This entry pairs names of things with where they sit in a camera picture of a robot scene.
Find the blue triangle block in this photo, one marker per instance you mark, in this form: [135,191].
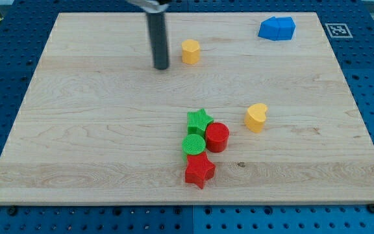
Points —
[277,29]

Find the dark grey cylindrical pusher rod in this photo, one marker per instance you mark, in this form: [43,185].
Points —
[156,23]

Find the red cylinder block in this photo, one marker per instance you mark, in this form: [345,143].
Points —
[216,137]

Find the green cylinder block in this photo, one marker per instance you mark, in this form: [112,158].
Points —
[192,144]

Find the yellow hexagon block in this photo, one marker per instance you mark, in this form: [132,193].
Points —
[190,51]

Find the red star block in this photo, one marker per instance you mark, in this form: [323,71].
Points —
[199,169]

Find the white fiducial marker tag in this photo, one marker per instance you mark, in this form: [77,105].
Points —
[338,30]

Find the light wooden board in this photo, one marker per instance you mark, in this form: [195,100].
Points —
[100,126]

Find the silver metal rod mount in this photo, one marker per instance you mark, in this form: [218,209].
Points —
[151,6]

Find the yellow heart block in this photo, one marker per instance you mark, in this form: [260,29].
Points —
[255,117]

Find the green star block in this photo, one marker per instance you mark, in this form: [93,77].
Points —
[198,121]

